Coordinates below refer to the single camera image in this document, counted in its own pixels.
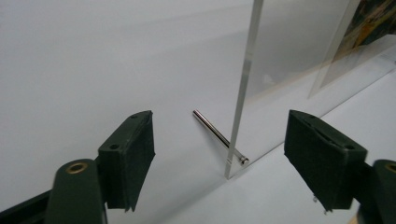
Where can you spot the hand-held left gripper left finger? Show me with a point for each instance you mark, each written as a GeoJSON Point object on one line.
{"type": "Point", "coordinates": [127, 165]}

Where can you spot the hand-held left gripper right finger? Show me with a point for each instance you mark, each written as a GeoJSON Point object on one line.
{"type": "Point", "coordinates": [320, 158]}

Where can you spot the silver metal rod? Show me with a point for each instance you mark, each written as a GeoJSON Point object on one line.
{"type": "Point", "coordinates": [210, 126]}

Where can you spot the clear acrylic panel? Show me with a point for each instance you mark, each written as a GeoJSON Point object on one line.
{"type": "Point", "coordinates": [246, 71]}

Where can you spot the colourful picture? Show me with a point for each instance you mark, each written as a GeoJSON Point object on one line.
{"type": "Point", "coordinates": [373, 21]}

